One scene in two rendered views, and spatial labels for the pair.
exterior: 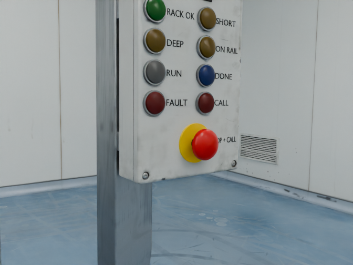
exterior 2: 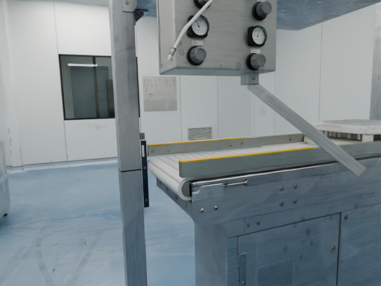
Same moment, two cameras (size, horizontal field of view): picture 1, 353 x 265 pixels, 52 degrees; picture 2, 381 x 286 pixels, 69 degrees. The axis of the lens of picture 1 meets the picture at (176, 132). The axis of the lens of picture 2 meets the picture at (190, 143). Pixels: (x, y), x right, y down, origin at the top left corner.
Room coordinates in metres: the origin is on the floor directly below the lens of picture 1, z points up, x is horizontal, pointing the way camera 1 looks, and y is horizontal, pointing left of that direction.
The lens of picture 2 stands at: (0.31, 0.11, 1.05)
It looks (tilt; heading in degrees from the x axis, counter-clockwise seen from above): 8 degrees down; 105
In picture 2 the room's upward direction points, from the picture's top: 1 degrees counter-clockwise
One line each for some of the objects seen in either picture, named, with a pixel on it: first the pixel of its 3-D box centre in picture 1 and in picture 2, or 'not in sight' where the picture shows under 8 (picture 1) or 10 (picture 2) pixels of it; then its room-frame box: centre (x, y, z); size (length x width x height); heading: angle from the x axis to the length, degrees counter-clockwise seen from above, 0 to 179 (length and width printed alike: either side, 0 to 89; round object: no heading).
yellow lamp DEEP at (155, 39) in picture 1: (155, 40); not in sight; (0.42, 0.03, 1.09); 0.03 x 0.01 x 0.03; 127
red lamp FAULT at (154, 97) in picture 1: (155, 102); not in sight; (0.42, 0.03, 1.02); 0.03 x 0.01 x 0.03; 127
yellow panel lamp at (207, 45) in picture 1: (207, 47); not in sight; (0.47, -0.04, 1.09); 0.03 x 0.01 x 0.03; 127
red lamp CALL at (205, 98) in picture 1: (206, 103); not in sight; (0.47, -0.04, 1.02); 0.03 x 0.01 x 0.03; 127
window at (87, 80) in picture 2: not in sight; (101, 87); (-2.63, 4.81, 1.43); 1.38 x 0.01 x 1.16; 35
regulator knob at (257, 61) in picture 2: not in sight; (257, 58); (0.29, 0.68, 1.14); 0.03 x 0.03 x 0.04; 37
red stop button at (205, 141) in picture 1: (198, 143); not in sight; (0.46, -0.03, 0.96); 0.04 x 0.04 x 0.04; 37
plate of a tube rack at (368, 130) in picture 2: not in sight; (359, 126); (0.62, 1.16, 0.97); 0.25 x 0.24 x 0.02; 126
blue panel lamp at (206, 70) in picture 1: (206, 75); not in sight; (0.47, -0.04, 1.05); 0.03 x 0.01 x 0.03; 127
